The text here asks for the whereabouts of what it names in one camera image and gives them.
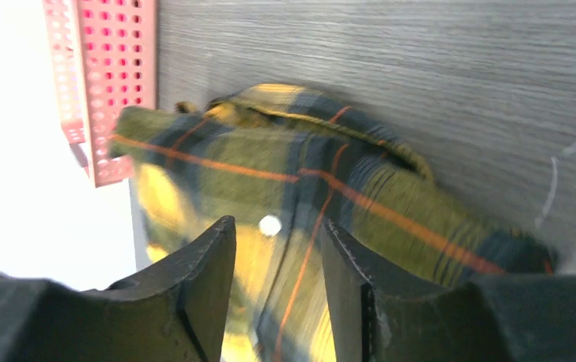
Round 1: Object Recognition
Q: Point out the yellow plaid flannel shirt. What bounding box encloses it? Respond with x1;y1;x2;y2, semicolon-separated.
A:
110;84;555;361

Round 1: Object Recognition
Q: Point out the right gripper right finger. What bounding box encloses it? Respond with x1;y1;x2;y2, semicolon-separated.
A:
321;222;576;361

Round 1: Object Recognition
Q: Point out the pink plastic laundry basket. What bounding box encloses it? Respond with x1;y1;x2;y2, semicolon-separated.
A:
42;0;158;187

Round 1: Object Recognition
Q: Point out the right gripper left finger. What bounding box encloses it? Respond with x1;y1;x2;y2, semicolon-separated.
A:
0;216;236;361

